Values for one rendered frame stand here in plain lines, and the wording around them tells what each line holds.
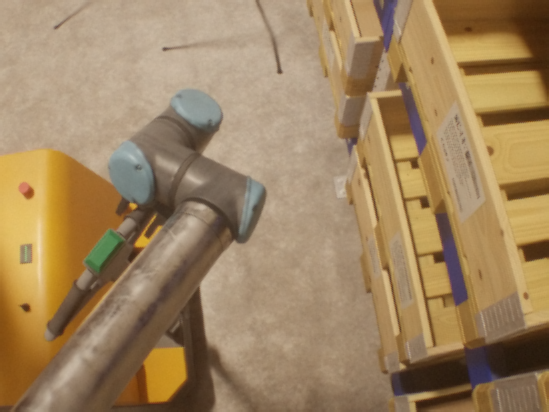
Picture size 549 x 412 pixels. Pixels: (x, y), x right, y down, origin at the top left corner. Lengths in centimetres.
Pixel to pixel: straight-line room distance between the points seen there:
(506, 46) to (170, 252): 106
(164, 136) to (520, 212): 78
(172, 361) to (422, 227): 102
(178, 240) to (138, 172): 14
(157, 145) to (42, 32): 265
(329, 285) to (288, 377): 44
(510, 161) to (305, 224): 142
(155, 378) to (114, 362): 146
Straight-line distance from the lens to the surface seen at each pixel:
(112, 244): 104
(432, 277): 172
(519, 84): 141
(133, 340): 62
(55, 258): 170
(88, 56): 317
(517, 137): 132
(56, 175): 180
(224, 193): 74
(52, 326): 116
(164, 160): 79
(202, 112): 88
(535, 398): 97
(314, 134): 271
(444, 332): 170
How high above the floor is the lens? 237
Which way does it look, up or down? 69 degrees down
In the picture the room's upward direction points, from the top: 1 degrees counter-clockwise
